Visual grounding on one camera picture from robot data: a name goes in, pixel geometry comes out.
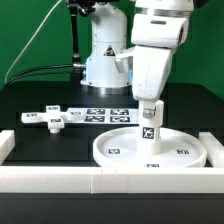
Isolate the white round table top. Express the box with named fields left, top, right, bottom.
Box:
left=93, top=127, right=207, bottom=169

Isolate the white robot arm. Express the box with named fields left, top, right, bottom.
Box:
left=81, top=0, right=194, bottom=119

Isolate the white cross table base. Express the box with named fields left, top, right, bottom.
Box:
left=21, top=105, right=85, bottom=134

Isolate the white cable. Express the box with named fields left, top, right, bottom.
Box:
left=3, top=0, right=64, bottom=84

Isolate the black cable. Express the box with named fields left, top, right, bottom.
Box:
left=3, top=64, right=75, bottom=88

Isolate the white front fence bar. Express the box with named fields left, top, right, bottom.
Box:
left=0, top=166, right=224, bottom=194

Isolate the white right fence block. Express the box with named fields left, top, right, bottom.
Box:
left=199, top=132, right=224, bottom=168

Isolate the white marker sheet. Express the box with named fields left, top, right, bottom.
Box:
left=67, top=108, right=138, bottom=124

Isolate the white fence block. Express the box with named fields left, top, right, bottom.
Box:
left=0, top=130, right=15, bottom=166
left=199, top=132, right=224, bottom=168

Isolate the white left fence block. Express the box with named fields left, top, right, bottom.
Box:
left=0, top=130, right=15, bottom=166

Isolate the black camera stand pole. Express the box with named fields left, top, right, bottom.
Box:
left=65, top=0, right=95, bottom=84

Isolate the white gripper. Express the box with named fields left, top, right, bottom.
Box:
left=115, top=46, right=173, bottom=119

